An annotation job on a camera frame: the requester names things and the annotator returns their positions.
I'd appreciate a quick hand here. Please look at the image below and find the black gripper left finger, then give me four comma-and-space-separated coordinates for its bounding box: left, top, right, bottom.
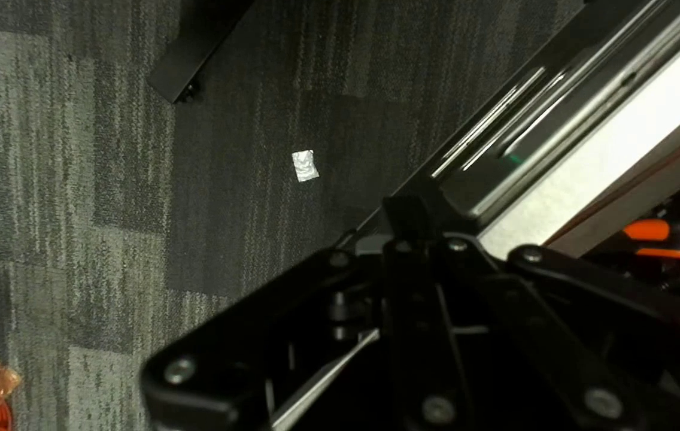
139, 249, 378, 431

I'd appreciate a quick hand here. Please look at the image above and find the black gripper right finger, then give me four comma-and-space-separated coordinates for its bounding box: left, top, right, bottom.
436, 237, 680, 431

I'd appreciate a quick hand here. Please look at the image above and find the grey metal tool drawer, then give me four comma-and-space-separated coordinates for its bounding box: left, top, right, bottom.
356, 0, 680, 257

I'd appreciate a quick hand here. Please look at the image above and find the small white paper scrap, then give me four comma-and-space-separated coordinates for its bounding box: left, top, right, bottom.
291, 148, 321, 183

